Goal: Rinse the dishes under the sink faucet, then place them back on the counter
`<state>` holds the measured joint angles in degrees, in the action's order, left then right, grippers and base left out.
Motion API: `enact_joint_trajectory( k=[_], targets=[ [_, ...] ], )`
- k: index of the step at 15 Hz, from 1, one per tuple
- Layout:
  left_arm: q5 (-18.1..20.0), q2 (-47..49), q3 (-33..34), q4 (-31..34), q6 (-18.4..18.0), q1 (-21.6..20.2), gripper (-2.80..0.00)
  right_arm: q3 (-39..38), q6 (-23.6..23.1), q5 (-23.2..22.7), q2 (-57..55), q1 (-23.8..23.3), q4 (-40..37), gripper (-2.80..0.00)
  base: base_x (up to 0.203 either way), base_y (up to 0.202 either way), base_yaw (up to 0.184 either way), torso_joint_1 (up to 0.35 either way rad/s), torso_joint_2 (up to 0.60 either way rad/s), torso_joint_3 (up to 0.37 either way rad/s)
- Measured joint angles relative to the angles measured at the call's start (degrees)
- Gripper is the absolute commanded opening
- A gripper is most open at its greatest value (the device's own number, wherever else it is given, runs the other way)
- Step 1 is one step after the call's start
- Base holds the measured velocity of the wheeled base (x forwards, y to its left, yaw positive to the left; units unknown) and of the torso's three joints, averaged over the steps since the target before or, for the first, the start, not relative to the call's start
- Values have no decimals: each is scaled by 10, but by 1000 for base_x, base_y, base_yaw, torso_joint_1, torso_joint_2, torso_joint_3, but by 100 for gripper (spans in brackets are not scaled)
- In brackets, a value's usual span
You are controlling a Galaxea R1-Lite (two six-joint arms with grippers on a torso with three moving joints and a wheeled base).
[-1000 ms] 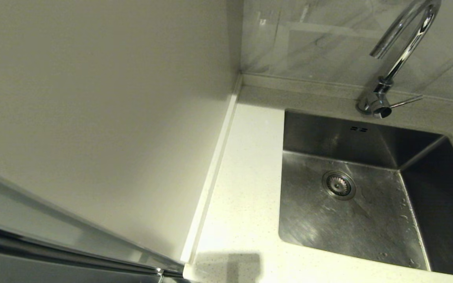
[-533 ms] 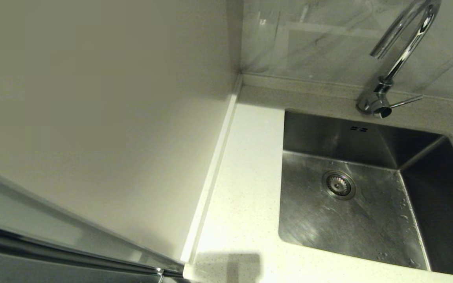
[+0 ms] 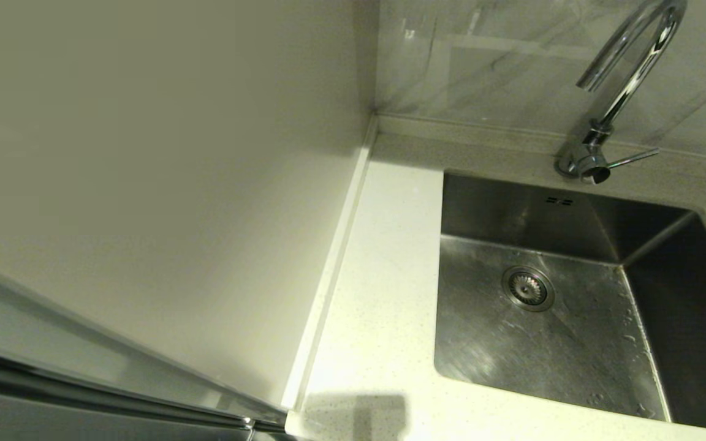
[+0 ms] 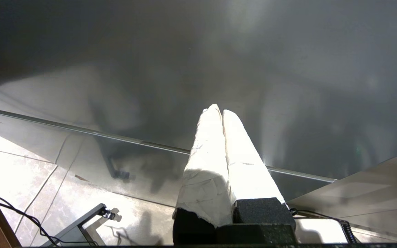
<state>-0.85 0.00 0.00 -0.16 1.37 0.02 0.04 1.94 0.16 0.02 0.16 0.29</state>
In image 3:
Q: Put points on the stainless steel sink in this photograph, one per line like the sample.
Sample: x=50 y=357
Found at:
x=543 y=355

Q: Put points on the round metal drain strainer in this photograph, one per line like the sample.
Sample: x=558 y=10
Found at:
x=527 y=288

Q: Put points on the white cabinet side panel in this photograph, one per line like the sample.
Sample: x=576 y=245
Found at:
x=144 y=153

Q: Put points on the chrome gooseneck faucet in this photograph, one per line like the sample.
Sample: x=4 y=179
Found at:
x=629 y=86

